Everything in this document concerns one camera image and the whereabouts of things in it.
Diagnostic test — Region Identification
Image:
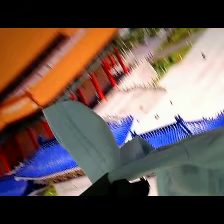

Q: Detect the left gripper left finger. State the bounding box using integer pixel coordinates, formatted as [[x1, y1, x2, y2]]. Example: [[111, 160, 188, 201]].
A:
[[79, 172, 118, 197]]

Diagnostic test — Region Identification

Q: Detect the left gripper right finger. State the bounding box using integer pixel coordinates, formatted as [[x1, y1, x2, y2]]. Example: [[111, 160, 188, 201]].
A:
[[117, 177, 151, 197]]

